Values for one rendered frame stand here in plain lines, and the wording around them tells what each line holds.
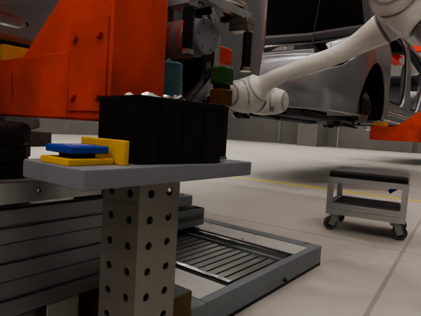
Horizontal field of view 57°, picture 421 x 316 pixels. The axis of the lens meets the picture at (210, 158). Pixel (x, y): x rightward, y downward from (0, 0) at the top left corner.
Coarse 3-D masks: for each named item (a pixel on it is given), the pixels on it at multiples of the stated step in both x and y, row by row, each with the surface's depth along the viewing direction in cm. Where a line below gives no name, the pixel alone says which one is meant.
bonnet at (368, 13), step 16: (272, 0) 475; (288, 0) 464; (304, 0) 454; (320, 0) 444; (336, 0) 434; (352, 0) 425; (272, 16) 489; (288, 16) 477; (304, 16) 466; (320, 16) 455; (336, 16) 445; (352, 16) 435; (368, 16) 422; (272, 32) 501; (288, 32) 488; (304, 32) 476; (320, 32) 464; (336, 32) 452; (352, 32) 442
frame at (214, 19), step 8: (200, 16) 166; (208, 16) 164; (216, 16) 166; (216, 24) 166; (216, 48) 168; (208, 56) 171; (216, 56) 169; (208, 64) 171; (216, 64) 169; (208, 72) 170; (200, 80) 169; (208, 80) 166; (192, 88) 167; (200, 88) 164; (208, 88) 166; (192, 96) 165; (200, 96) 163
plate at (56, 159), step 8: (40, 160) 61; (48, 160) 60; (56, 160) 58; (64, 160) 57; (72, 160) 57; (80, 160) 58; (88, 160) 59; (96, 160) 60; (104, 160) 61; (112, 160) 62
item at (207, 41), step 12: (168, 24) 145; (180, 24) 140; (204, 24) 139; (168, 36) 143; (180, 36) 139; (204, 36) 139; (216, 36) 144; (168, 48) 145; (180, 48) 142; (204, 48) 140
